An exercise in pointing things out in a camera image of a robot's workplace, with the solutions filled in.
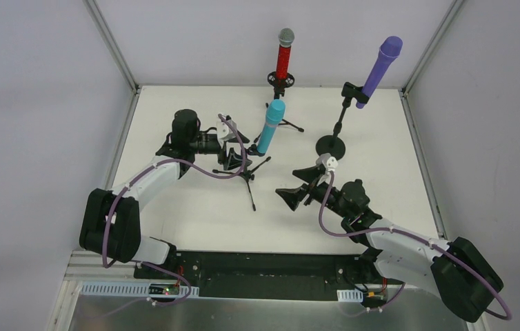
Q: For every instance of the left circuit board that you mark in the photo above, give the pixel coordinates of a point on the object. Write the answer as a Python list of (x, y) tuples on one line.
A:
[(163, 290)]

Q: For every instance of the black round-base mic stand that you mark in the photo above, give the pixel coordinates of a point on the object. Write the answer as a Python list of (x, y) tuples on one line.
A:
[(331, 143)]

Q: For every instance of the red glitter microphone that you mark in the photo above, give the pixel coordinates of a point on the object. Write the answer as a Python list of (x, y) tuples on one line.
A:
[(286, 38)]

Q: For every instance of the right circuit board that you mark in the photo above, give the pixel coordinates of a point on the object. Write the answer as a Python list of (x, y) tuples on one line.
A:
[(374, 301)]

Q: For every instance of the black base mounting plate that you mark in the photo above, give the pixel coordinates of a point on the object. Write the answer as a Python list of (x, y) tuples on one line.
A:
[(243, 275)]

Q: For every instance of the black clip tripod stand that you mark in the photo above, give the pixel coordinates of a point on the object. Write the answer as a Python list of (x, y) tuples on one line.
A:
[(248, 176)]

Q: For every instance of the circuit board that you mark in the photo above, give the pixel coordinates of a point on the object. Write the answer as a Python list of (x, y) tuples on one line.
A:
[(374, 301), (163, 290)]

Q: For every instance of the teal microphone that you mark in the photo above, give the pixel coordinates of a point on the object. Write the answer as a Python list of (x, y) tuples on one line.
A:
[(269, 128)]

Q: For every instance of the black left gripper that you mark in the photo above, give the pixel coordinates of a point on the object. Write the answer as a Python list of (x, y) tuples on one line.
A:
[(225, 145)]

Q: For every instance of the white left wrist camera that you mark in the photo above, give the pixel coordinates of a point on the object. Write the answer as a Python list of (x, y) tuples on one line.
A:
[(225, 128)]

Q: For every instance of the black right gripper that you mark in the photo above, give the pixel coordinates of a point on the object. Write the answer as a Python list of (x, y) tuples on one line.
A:
[(312, 187)]

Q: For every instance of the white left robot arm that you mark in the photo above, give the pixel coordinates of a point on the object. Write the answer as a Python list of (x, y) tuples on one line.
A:
[(111, 223)]

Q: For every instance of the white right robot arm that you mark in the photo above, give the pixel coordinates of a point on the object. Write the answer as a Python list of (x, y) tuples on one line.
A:
[(454, 271)]

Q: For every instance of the black shock-mount tripod stand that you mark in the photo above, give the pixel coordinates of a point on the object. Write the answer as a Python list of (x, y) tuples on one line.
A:
[(279, 87)]

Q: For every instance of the purple microphone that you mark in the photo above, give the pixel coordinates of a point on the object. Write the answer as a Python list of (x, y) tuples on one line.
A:
[(389, 50)]

